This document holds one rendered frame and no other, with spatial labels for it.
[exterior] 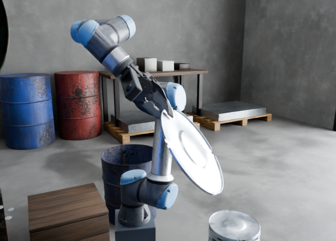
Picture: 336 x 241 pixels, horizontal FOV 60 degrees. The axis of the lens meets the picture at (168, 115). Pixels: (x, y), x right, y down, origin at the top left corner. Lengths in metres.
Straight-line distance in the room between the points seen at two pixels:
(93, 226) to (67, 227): 0.14
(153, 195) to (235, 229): 0.68
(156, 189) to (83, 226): 0.61
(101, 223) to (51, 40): 3.19
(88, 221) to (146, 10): 3.80
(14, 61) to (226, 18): 3.69
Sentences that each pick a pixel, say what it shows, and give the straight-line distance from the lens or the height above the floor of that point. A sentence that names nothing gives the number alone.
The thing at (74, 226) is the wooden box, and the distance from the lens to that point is 1.72.
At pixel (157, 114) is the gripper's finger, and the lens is 0.85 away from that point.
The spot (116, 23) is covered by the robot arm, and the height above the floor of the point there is 1.30.
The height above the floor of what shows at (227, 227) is 0.23.
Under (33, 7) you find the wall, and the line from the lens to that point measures 4.48.
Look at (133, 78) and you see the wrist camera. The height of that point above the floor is 1.15.
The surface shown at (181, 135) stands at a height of 0.99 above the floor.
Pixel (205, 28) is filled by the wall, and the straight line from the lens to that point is 5.53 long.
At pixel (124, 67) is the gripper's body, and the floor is 1.18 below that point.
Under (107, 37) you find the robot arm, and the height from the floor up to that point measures 1.26.
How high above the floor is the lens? 1.24
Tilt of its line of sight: 14 degrees down
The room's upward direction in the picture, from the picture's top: straight up
